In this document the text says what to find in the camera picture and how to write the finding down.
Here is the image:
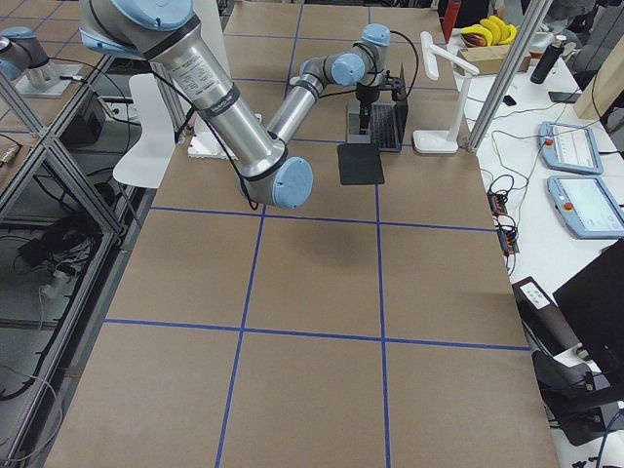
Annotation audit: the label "grey laptop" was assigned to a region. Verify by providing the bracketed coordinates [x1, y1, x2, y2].
[346, 67, 409, 152]

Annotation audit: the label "cardboard box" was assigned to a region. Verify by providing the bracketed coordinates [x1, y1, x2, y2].
[457, 45, 511, 75]

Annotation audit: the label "black water bottle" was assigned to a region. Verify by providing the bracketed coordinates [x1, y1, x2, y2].
[529, 35, 566, 84]

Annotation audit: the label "yellow bananas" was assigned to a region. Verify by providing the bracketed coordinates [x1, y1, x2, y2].
[460, 16, 518, 47]

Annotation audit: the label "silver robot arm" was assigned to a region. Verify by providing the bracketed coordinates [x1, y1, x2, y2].
[79, 1, 391, 209]
[1, 26, 50, 81]

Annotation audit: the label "black smartphone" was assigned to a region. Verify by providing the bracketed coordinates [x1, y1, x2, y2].
[548, 92, 581, 103]

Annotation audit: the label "blue teach pendant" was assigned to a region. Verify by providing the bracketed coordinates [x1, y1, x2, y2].
[538, 121, 604, 176]
[547, 175, 623, 240]

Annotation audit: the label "aluminium frame post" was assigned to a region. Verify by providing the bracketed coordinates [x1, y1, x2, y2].
[466, 0, 552, 153]

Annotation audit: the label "upper blue teach pendant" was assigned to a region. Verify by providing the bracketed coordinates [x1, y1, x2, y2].
[538, 121, 604, 176]

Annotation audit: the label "lower blue teach pendant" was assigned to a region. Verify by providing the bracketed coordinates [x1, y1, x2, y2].
[547, 175, 623, 240]

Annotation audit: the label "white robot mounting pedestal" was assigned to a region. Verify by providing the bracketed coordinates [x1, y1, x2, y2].
[187, 0, 262, 162]

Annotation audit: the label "white desk lamp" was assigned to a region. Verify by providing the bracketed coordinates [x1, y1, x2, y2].
[412, 31, 480, 155]

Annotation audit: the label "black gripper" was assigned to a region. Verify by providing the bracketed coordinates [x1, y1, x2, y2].
[356, 71, 408, 135]

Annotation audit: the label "black mouse pad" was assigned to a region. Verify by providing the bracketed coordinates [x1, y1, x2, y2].
[337, 143, 385, 185]

